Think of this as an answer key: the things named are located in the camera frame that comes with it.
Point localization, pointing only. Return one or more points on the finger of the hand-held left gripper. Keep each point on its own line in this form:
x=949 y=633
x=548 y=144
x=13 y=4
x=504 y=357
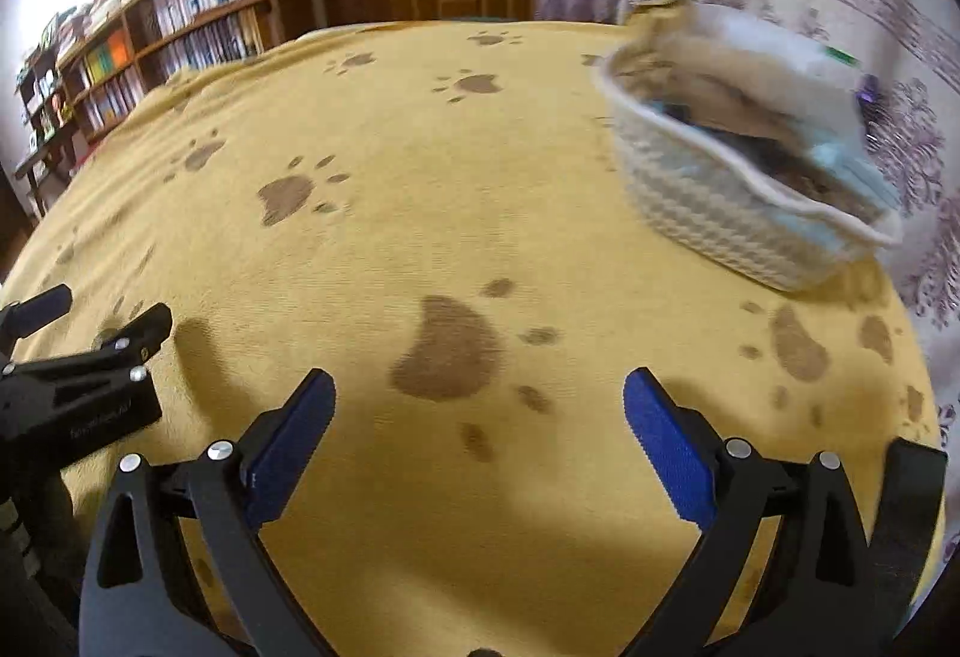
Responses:
x=37 y=312
x=139 y=331

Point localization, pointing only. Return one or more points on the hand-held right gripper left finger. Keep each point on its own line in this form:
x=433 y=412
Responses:
x=292 y=454

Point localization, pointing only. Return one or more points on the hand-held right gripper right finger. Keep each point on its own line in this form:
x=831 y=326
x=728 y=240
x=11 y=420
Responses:
x=667 y=451

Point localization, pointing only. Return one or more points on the white plastic basket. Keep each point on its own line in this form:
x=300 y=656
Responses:
x=697 y=207

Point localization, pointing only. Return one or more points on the white green-print snack packet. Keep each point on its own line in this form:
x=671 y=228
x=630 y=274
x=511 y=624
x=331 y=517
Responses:
x=765 y=64

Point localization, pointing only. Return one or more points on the tan paper snack packet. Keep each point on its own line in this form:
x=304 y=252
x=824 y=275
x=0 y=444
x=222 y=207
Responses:
x=660 y=23

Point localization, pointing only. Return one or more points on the small wooden side table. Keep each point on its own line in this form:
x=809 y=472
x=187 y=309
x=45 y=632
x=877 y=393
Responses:
x=41 y=173

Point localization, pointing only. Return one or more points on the dark small shelf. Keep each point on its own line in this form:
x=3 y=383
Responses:
x=45 y=102

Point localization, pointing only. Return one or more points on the yellow paw-print blanket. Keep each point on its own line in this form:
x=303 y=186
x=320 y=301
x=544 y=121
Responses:
x=450 y=192

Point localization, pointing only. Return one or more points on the wooden bookshelf with books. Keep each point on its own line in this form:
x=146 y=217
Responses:
x=180 y=19

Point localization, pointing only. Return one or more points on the light blue snack packet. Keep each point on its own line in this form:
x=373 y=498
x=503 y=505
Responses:
x=844 y=158

